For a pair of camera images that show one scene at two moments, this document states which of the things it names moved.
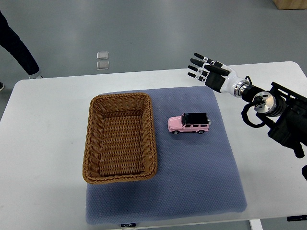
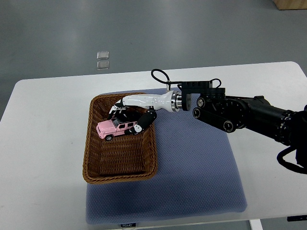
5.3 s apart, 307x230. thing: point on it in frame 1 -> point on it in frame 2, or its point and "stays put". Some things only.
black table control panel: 300,217 stays put
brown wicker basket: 120,145 stays put
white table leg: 255,224 stays put
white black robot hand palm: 219,81 -> 171,101
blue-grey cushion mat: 197,175 stays put
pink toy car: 189,122 -> 107,129
